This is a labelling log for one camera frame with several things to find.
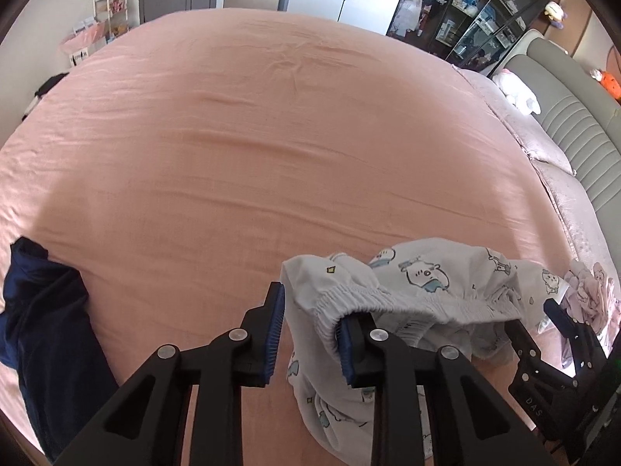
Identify black glass display cabinet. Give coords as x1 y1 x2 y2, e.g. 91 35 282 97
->
385 0 515 54

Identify purple white plush toy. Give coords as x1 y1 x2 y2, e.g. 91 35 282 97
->
543 1 567 30

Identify pink covered box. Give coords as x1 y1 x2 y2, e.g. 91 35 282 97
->
61 22 111 66

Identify orange plush toy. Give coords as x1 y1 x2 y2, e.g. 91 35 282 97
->
589 68 621 103

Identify white cartoon print shorts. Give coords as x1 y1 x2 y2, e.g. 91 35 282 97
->
280 238 576 466

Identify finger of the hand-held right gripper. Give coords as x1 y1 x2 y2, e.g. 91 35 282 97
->
503 319 545 376
543 297 609 380

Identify pink bed sheet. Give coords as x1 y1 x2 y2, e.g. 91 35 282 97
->
0 7 607 466

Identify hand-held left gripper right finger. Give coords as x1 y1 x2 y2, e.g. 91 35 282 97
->
338 313 559 466

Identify pink quilted pillow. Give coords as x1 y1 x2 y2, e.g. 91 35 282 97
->
531 160 621 292
458 68 576 176

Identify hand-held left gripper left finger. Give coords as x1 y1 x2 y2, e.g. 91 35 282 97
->
51 282 285 466

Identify grey padded headboard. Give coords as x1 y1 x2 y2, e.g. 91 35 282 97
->
502 29 621 263

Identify navy blue garment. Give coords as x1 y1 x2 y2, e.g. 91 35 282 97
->
0 237 120 464

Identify pink printed garment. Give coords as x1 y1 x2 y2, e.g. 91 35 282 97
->
560 259 621 370

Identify white shelf rack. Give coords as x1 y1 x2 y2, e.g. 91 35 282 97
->
92 0 133 40

